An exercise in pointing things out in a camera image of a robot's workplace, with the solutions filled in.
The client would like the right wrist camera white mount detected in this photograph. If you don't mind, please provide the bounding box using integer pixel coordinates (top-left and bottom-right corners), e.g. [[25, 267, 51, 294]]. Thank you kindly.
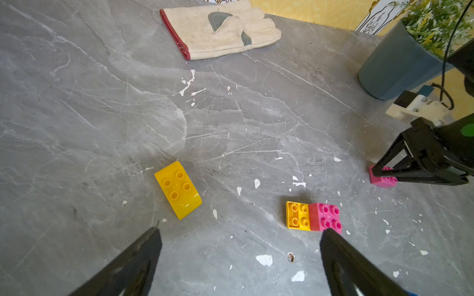
[[385, 85, 451, 127]]

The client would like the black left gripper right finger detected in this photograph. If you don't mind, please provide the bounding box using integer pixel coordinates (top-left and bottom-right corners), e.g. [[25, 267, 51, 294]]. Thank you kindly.
[[320, 229, 410, 296]]

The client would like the green plant in blue pot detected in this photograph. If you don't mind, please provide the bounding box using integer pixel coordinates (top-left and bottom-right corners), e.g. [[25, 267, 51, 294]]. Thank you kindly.
[[358, 1, 474, 101]]

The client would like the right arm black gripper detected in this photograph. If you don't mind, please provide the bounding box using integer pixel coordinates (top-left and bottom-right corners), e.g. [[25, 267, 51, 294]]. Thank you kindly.
[[372, 114, 474, 186]]

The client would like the pink lego brick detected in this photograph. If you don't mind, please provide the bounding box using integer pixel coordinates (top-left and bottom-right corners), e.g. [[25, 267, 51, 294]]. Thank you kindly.
[[369, 166, 397, 188], [309, 203, 343, 234]]

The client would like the yellow curved lego brick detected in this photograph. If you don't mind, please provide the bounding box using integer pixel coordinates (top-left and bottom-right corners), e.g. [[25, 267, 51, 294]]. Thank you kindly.
[[154, 160, 202, 220]]

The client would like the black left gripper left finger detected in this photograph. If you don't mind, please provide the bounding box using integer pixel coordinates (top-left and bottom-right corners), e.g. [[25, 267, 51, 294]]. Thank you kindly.
[[71, 227, 162, 296]]

